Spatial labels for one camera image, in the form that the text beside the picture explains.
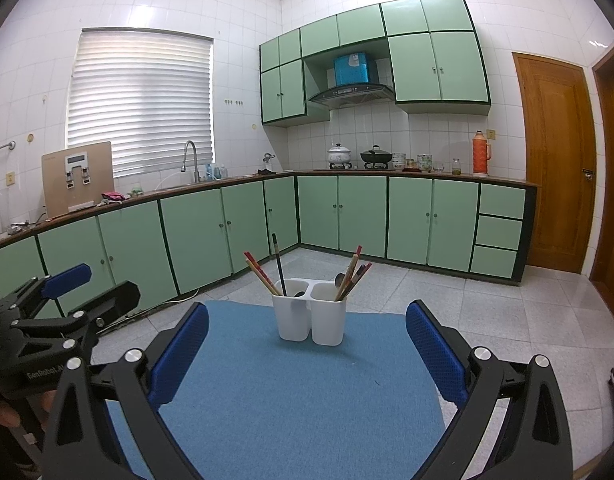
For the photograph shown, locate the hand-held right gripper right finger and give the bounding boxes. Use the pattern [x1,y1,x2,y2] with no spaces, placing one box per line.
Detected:
[405,300,574,480]

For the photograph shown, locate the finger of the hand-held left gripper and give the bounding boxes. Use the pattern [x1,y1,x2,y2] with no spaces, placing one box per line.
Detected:
[12,281,140,362]
[0,262,92,319]

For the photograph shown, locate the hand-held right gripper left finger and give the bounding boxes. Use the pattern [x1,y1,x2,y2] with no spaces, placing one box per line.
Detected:
[42,301,210,480]

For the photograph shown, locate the dark blue chopstick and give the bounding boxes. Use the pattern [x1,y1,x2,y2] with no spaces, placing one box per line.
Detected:
[271,232,288,297]
[343,266,368,300]

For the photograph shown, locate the dark red handle chopstick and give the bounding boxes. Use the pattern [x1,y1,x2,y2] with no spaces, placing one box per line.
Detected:
[344,261,374,297]
[339,245,363,302]

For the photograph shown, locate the red patterned handle chopstick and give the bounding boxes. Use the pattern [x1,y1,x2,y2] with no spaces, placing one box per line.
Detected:
[247,257,283,296]
[243,251,279,296]

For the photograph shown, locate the light wooden chopstick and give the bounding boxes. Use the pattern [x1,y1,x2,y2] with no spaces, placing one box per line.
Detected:
[337,254,359,301]

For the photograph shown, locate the white two-compartment utensil holder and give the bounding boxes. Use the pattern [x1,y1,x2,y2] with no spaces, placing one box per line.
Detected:
[271,277,348,347]

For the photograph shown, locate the person's left hand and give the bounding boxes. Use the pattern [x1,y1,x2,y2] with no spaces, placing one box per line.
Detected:
[0,390,56,429]

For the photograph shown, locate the brown cardboard box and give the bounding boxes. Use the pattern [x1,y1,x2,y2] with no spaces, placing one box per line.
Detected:
[41,141,112,219]

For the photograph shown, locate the green base cabinets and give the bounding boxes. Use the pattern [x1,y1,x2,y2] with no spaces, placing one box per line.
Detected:
[0,172,540,311]

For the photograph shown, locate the blue mat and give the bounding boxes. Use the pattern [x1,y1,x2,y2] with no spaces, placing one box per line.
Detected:
[104,300,448,480]

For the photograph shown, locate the metal kitchen faucet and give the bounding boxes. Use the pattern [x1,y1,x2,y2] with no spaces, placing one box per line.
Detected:
[181,140,202,184]

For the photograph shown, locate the white window blind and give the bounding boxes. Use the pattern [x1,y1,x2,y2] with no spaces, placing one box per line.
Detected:
[67,28,215,178]

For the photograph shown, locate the orange thermos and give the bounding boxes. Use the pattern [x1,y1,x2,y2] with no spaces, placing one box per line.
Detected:
[471,130,492,176]

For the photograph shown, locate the black wok with lid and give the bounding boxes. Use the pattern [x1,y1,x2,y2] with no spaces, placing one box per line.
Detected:
[359,145,392,165]

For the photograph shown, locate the gas stove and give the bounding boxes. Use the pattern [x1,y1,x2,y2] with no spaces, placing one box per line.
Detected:
[314,161,394,172]

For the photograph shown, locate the white pot with lid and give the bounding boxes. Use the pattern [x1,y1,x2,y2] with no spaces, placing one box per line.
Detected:
[328,142,354,166]

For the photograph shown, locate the range hood with blue chimney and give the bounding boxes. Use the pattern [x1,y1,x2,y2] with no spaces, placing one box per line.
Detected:
[307,52,395,109]

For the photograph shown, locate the green wall cabinets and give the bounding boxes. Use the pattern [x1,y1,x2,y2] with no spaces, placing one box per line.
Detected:
[259,0,492,128]

